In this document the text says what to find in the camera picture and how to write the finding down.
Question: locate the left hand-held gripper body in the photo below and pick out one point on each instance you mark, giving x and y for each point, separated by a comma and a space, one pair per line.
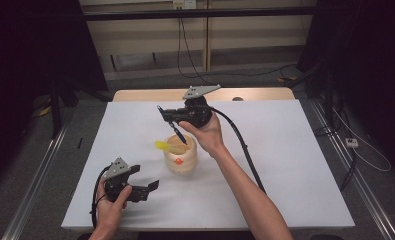
116, 171

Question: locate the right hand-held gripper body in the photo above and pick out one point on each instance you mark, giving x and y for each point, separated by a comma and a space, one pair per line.
195, 111

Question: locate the yellow highlighter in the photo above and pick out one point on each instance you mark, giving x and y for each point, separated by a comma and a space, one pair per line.
166, 146

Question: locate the cream wooden pen holder cup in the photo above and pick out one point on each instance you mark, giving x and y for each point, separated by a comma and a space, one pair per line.
181, 160

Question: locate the person's right hand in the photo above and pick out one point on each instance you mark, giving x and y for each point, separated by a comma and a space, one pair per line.
208, 136

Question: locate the person's left hand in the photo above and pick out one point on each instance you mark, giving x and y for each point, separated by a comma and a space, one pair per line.
110, 213

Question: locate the wooden table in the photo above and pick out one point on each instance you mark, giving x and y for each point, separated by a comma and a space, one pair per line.
145, 94

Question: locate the white table cover board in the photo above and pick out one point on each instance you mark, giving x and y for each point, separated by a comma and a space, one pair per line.
135, 126

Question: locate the black stand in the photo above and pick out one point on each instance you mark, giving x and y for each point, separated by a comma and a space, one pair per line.
55, 113

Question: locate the yellow tape piece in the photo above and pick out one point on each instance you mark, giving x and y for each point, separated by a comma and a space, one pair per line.
287, 79
45, 111

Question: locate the black horizontal bar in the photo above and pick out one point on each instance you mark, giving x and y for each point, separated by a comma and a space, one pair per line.
198, 13

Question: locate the dark curtain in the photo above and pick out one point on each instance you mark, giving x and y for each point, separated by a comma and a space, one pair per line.
25, 66
368, 66

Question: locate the white power adapter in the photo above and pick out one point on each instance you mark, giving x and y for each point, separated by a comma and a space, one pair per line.
352, 143

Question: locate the beige vertical post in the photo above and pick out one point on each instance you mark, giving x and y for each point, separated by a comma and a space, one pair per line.
206, 40

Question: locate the metal floor rail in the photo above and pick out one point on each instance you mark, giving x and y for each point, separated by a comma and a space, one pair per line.
361, 186
35, 190

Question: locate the white wall socket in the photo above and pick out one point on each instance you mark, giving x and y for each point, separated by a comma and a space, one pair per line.
184, 4

